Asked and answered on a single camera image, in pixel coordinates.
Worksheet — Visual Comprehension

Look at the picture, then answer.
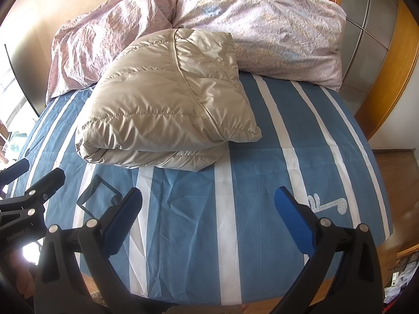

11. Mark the beige puffer jacket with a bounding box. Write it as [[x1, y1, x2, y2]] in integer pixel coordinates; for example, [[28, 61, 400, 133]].
[[75, 28, 263, 173]]

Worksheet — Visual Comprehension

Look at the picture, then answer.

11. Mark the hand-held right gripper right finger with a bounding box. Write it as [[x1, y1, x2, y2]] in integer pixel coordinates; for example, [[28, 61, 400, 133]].
[[272, 186, 385, 314]]

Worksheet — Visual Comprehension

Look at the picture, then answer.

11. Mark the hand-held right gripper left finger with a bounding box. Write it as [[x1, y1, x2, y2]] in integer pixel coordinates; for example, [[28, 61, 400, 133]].
[[34, 187, 145, 314]]

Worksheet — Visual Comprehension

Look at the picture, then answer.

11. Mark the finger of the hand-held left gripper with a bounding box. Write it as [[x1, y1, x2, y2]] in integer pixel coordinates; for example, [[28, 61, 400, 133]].
[[0, 158, 31, 186], [0, 167, 67, 217]]

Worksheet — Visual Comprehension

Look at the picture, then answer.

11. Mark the bed with blue striped sheet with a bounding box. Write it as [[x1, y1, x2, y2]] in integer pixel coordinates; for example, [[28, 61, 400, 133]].
[[7, 72, 393, 306]]

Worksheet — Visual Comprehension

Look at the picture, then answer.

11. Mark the flat screen television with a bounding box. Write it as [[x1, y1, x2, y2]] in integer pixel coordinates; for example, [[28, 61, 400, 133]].
[[0, 43, 46, 115]]

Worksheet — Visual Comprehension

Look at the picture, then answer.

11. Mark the person's left hand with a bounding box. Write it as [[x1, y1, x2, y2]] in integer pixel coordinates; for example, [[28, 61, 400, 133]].
[[8, 258, 38, 293]]

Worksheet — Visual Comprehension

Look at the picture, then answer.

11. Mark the black metal rack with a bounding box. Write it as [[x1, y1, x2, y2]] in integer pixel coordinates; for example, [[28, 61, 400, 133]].
[[383, 249, 419, 306]]

